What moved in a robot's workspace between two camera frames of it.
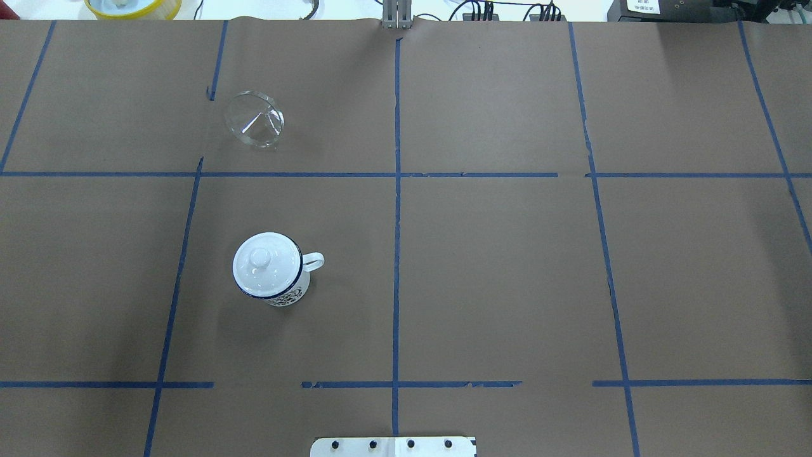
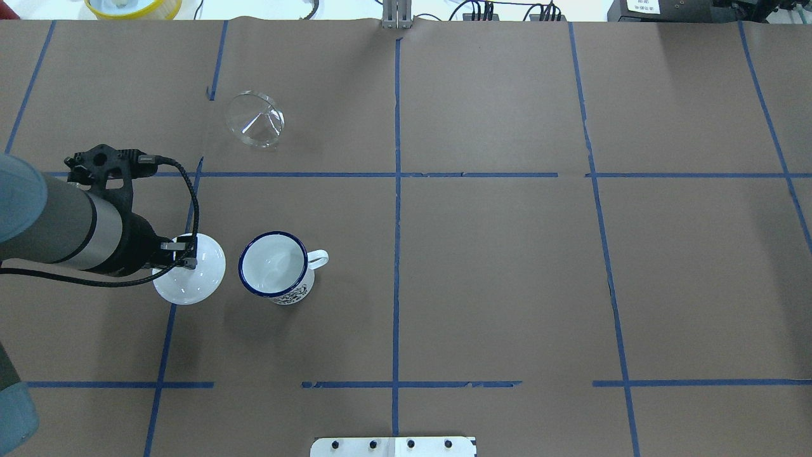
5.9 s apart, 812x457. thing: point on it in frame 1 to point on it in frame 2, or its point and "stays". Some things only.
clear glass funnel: [255, 118] stays
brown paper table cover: [564, 238] stays
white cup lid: [266, 265] to [188, 286]
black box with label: [671, 11] stays
